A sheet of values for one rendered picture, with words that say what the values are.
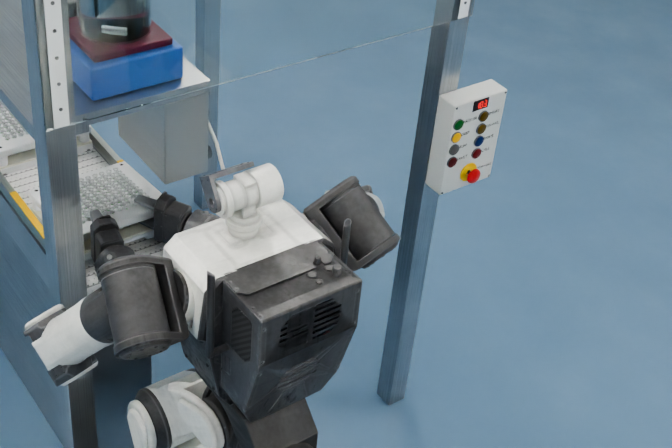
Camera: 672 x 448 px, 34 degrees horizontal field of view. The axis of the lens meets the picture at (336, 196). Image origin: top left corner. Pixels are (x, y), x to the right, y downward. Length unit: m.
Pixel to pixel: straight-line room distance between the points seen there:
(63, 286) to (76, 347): 0.41
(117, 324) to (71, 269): 0.52
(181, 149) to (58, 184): 0.31
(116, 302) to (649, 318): 2.37
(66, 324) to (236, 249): 0.31
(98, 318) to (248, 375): 0.26
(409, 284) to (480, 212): 1.16
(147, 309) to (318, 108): 2.88
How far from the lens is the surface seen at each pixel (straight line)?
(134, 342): 1.72
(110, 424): 2.94
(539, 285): 3.78
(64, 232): 2.19
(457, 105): 2.57
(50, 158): 2.08
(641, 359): 3.62
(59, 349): 1.90
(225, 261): 1.79
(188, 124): 2.27
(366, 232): 1.93
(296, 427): 2.02
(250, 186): 1.78
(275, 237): 1.84
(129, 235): 2.44
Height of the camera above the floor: 2.37
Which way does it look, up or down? 36 degrees down
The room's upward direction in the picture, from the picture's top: 6 degrees clockwise
